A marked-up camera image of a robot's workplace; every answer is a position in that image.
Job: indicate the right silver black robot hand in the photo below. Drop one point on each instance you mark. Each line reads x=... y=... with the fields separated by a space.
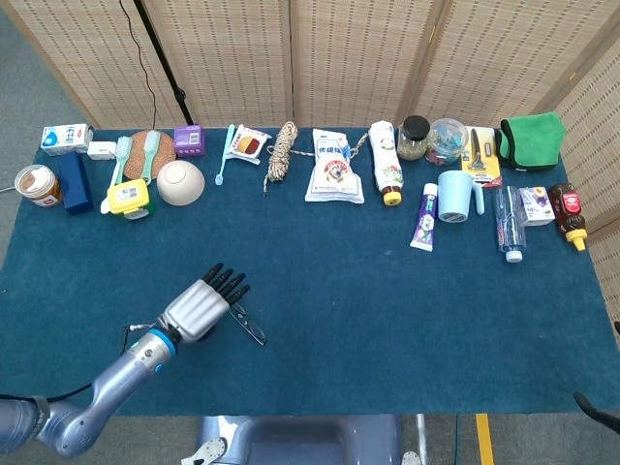
x=600 y=412

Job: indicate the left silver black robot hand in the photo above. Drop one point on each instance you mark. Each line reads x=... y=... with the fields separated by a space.
x=196 y=310

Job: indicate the thin-framed eyeglasses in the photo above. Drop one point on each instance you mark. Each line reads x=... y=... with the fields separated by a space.
x=248 y=327

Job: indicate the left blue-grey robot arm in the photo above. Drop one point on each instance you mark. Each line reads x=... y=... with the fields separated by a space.
x=121 y=375

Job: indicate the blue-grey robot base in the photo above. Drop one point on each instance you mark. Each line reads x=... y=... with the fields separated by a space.
x=300 y=441

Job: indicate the beige bowl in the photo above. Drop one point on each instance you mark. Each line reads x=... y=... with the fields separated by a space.
x=180 y=183

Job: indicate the green container yellow lid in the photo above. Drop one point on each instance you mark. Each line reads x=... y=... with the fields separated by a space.
x=127 y=194

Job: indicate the white perforated foot plate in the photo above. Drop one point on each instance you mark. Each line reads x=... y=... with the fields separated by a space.
x=411 y=458
x=208 y=450

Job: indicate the light blue toothbrush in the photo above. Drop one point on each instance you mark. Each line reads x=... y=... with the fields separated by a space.
x=226 y=150

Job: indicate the round woven brown coaster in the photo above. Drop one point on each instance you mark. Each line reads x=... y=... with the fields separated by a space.
x=138 y=155

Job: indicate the purple box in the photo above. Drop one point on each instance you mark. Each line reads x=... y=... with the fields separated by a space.
x=189 y=140

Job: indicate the mint green brush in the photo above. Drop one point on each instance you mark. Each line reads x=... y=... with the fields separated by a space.
x=151 y=145
x=123 y=147

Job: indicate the dark blue box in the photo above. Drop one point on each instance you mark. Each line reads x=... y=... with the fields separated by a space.
x=75 y=186

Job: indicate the white red snack packet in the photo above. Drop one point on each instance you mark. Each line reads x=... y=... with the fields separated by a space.
x=248 y=144

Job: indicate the white table leg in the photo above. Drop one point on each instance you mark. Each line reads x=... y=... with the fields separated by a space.
x=421 y=436

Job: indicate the small white box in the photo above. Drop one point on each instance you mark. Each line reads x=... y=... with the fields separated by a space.
x=101 y=150

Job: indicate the blue table cloth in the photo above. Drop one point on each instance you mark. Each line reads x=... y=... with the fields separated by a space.
x=387 y=315

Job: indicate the white printed powder bag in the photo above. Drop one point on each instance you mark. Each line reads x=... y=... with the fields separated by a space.
x=334 y=174

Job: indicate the clear water bottle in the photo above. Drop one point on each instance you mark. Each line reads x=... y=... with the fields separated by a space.
x=509 y=227

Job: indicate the brown honey bottle yellow cap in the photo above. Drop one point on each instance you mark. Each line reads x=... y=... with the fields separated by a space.
x=569 y=208

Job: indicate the white blue milk carton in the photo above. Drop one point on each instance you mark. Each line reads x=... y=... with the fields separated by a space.
x=65 y=138

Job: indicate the small white purple carton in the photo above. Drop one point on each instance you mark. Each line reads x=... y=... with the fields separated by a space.
x=536 y=206

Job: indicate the white bottle yellow cap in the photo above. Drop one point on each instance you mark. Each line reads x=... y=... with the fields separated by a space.
x=386 y=160

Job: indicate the purple white toothpaste tube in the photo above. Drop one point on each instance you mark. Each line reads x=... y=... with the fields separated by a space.
x=424 y=223

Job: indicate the black stand pole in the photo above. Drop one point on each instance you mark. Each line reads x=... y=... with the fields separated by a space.
x=164 y=63

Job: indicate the light blue mug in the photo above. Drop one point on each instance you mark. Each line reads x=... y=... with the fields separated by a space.
x=454 y=194

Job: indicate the glass jar black lid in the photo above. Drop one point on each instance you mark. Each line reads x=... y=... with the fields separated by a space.
x=413 y=140

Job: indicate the green folded cloth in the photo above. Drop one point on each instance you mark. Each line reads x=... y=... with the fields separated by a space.
x=530 y=140

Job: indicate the razor in yellow package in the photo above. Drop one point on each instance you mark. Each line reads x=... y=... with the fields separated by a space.
x=479 y=155

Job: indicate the bamboo folding screen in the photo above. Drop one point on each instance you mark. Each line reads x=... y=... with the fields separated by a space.
x=339 y=58

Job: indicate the clear tub of clips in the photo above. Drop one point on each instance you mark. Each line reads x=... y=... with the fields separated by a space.
x=446 y=140

